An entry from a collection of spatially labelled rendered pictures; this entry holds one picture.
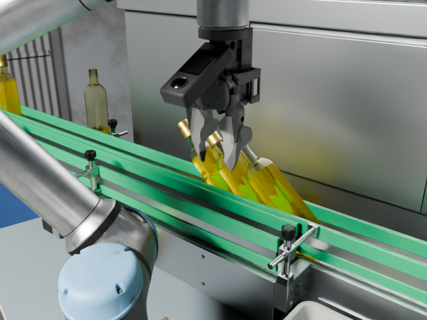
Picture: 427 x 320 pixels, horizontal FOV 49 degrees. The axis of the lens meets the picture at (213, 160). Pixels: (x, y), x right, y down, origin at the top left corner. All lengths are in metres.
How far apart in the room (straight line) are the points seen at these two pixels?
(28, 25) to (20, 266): 0.85
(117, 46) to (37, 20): 2.99
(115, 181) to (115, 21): 2.38
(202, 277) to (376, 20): 0.67
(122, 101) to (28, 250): 2.40
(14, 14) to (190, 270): 0.74
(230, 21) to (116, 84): 2.96
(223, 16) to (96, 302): 0.42
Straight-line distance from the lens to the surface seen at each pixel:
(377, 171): 1.08
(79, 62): 3.46
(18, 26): 0.58
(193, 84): 0.63
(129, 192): 1.22
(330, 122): 1.09
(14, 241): 1.43
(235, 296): 1.07
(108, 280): 0.67
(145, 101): 1.51
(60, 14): 0.57
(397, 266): 0.96
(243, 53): 0.72
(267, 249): 0.97
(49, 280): 1.25
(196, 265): 1.11
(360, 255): 0.98
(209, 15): 0.67
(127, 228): 0.79
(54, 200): 0.78
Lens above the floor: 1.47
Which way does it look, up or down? 23 degrees down
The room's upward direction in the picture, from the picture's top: straight up
